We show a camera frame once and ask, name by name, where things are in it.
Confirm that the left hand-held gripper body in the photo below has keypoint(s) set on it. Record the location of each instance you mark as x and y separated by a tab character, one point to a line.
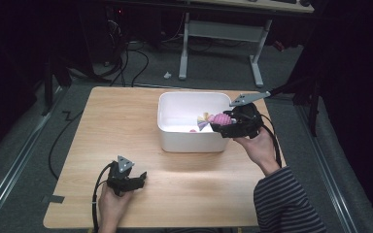
120	176

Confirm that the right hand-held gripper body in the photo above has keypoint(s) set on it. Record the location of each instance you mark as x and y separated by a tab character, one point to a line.
247	121

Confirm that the pink ball toy with colourful ribbons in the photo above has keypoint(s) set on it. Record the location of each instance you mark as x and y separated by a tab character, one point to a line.
220	119

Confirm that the white plastic bin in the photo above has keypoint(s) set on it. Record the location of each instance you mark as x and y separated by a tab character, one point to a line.
181	142

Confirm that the person's left hand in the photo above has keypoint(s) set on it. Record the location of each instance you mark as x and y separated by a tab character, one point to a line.
111	202

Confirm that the person's right hand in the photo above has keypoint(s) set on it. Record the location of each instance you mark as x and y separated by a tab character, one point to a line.
259	150

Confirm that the small pink item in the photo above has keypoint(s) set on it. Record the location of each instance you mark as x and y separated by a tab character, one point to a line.
193	130

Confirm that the black stand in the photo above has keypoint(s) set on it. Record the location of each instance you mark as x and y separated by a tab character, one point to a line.
50	84
307	93

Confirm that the grey tape strip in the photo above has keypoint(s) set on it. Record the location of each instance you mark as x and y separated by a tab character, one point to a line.
55	199

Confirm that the white paper scrap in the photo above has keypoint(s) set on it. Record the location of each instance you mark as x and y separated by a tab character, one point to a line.
167	75

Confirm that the desk with white legs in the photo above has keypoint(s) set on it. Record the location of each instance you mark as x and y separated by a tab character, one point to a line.
223	30

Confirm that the metal floor rail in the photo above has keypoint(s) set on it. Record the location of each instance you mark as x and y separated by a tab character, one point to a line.
16	161
327	174

